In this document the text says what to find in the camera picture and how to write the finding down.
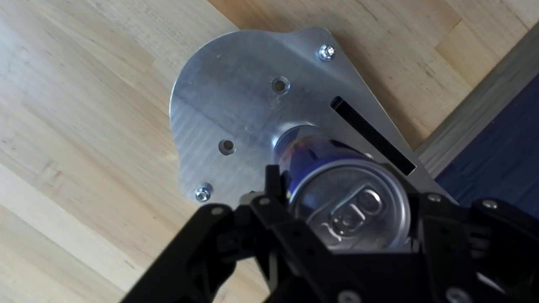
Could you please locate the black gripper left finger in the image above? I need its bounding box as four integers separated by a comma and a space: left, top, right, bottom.
122, 165, 361, 303

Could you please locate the blue silver drink can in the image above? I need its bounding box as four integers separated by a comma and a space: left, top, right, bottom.
273, 125, 412, 253

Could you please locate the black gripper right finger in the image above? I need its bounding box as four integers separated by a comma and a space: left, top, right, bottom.
403, 182, 539, 303

